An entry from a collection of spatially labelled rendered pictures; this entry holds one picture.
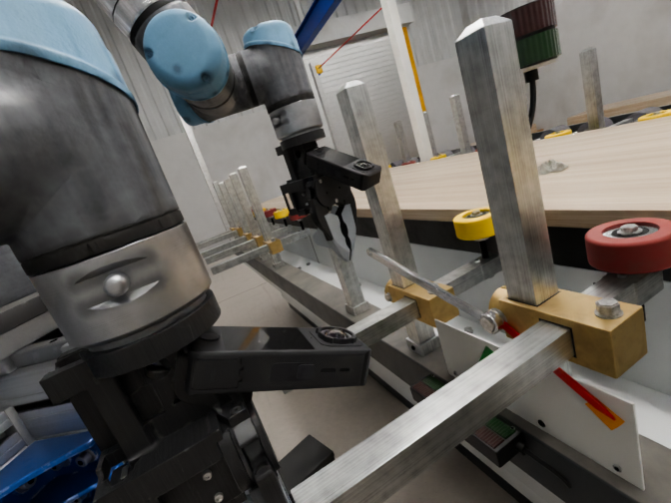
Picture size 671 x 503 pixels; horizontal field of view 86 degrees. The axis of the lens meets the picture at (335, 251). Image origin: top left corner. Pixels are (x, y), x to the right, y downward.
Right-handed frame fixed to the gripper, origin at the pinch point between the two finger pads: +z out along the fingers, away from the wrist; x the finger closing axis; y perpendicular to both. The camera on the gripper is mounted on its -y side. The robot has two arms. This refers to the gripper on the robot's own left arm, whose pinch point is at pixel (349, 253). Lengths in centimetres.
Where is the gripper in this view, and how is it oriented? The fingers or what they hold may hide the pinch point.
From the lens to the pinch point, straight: 58.9
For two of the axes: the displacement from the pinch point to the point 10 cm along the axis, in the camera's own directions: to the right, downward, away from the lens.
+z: 3.1, 9.2, 2.5
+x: -6.5, 4.0, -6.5
